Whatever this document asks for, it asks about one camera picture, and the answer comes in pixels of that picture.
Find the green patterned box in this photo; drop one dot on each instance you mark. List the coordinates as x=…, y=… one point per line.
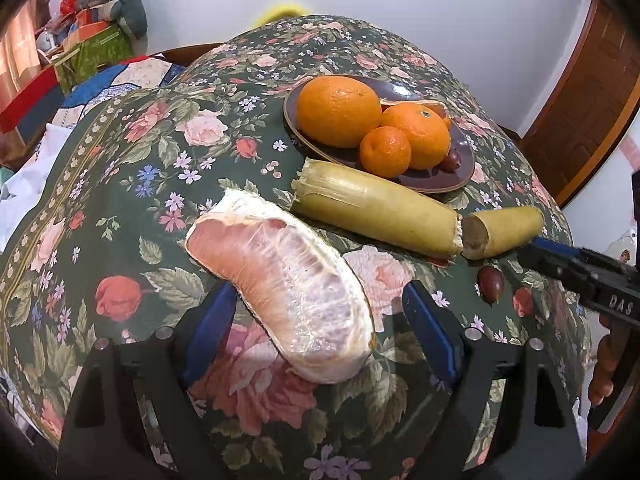
x=92, y=57

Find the orange box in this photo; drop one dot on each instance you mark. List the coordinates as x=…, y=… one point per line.
x=85, y=30

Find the white cloth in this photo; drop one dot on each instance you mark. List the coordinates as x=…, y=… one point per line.
x=25, y=175

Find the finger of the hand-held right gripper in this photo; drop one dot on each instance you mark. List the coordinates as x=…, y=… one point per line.
x=555, y=248
x=550, y=272

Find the dark red jujube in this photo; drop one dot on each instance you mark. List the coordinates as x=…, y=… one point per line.
x=451, y=160
x=489, y=282

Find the yellow sugarcane piece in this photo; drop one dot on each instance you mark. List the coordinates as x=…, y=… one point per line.
x=375, y=210
x=505, y=230

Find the purple round plate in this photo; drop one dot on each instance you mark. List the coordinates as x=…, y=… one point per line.
x=435, y=180

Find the person's right hand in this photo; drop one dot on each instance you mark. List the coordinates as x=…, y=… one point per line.
x=601, y=365

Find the orange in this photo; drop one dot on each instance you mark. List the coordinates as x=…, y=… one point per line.
x=339, y=110
x=420, y=135

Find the wooden bed footboard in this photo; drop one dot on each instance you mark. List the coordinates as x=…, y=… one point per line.
x=185, y=54

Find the green floral blanket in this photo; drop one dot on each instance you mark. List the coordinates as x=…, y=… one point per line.
x=150, y=185

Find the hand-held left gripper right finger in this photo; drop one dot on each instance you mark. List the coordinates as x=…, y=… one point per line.
x=430, y=330

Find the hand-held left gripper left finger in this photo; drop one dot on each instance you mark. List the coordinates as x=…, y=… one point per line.
x=207, y=330

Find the small tangerine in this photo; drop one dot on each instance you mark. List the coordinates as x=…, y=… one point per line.
x=385, y=152
x=446, y=123

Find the pile of clothes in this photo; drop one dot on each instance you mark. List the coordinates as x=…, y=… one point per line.
x=120, y=5

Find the blue patchwork quilt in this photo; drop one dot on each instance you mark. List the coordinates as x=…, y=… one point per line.
x=115, y=80

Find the pink striped curtain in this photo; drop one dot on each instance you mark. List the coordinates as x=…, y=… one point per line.
x=17, y=35

